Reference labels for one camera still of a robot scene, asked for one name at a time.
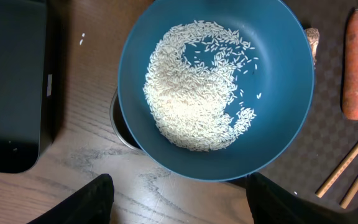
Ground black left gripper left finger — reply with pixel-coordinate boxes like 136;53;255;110
29;174;114;224

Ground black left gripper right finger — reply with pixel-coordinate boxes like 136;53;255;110
246;172;358;224

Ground black waste bin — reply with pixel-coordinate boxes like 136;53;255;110
0;1;53;174

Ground dark brown serving tray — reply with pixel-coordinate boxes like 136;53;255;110
109;0;358;215

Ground dark blue plate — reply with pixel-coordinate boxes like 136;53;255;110
117;0;314;182

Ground orange carrot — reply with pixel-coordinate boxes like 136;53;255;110
342;9;358;121

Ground white rice pile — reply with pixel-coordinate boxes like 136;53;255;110
143;21;259;151

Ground brown food scrap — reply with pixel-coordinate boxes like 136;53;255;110
305;27;319;65

